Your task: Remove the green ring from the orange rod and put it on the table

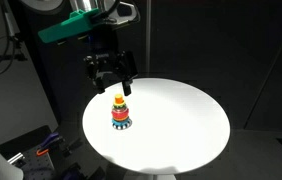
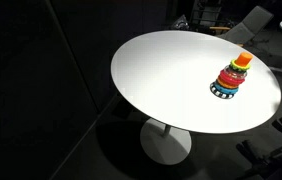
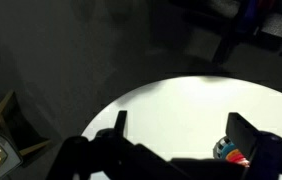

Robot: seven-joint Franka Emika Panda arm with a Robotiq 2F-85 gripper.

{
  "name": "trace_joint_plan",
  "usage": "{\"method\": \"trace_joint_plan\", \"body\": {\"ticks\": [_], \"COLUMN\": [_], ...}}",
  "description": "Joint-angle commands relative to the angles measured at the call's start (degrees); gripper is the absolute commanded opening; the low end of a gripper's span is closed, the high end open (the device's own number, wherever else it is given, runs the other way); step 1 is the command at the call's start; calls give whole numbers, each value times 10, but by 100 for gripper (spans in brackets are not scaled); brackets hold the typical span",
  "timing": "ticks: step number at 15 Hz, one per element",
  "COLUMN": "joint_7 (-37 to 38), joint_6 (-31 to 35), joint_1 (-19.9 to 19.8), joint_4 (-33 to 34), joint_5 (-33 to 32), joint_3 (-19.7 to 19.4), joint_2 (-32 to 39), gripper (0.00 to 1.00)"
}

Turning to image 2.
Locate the orange stacker rod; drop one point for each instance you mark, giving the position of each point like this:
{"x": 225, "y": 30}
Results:
{"x": 244, "y": 59}

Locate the black white striped stacker base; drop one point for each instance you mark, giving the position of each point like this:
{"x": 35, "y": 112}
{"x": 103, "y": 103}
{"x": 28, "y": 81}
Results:
{"x": 219, "y": 94}

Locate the wooden armrest bar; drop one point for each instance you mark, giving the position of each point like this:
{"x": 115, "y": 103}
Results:
{"x": 220, "y": 28}

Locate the dark metal rack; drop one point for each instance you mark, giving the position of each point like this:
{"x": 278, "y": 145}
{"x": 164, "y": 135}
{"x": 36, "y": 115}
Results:
{"x": 206, "y": 13}

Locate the grey lounge chair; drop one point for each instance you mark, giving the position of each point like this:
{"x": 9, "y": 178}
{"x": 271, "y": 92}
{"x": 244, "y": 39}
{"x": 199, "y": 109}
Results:
{"x": 247, "y": 26}

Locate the black purple equipment assembly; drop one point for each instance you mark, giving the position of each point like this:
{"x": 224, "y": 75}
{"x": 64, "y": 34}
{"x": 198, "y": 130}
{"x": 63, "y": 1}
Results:
{"x": 281, "y": 163}

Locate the white table pedestal base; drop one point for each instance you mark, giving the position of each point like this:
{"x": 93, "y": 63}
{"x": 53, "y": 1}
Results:
{"x": 164, "y": 146}

